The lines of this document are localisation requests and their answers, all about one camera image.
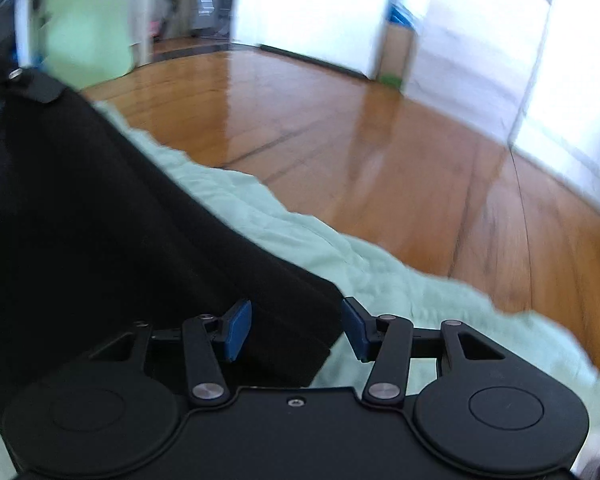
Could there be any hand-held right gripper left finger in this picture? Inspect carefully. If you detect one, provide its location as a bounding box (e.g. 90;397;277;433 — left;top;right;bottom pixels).
87;300;253;407

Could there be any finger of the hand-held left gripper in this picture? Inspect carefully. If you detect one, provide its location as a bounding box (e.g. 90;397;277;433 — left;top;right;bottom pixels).
5;67;65;106

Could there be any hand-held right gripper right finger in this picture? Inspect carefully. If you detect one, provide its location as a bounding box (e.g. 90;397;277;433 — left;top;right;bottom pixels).
342;297;506;405

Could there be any large black garment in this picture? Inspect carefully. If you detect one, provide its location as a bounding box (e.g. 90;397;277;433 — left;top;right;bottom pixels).
0;72;343;411

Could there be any light green quilted blanket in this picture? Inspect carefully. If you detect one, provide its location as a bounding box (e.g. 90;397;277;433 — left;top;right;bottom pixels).
0;100;600;480

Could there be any white wardrobe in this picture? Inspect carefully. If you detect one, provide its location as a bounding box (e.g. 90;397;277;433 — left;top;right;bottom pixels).
232;0;600;226

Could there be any cardboard box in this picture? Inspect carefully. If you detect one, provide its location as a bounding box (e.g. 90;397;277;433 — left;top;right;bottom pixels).
377;2;419;86

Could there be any blue plastic bag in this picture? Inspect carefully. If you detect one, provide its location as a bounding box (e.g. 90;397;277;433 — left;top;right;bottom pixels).
387;4;417;27

